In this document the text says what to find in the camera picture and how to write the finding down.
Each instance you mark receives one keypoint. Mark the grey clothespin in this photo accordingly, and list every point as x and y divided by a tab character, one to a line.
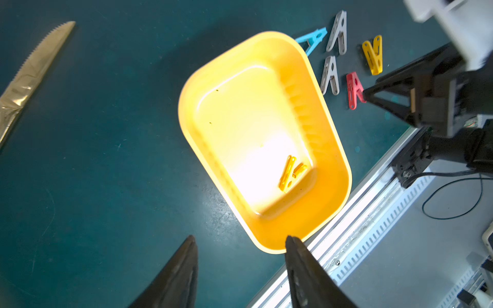
338	33
330	77

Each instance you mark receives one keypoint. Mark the white slotted cable duct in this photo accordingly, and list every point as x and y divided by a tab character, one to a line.
390	208

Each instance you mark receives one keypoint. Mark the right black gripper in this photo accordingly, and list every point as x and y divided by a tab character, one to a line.
447	96

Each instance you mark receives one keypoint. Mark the yellow plastic storage box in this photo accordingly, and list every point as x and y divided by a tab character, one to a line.
243	114

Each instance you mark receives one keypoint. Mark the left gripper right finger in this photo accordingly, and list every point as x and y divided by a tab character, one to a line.
310	285

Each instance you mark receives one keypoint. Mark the red clothespin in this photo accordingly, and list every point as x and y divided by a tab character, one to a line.
354	90

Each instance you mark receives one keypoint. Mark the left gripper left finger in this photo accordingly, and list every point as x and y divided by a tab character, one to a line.
176	284

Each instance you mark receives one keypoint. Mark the teal clothespin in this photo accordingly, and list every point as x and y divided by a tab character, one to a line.
310	41

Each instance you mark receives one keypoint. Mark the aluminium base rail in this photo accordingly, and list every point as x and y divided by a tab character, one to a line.
368	200

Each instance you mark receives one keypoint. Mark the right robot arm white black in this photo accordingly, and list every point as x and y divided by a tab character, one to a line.
471	146

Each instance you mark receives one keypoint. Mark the yellow clothespin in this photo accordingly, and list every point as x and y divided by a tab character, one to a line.
292	173
374	55

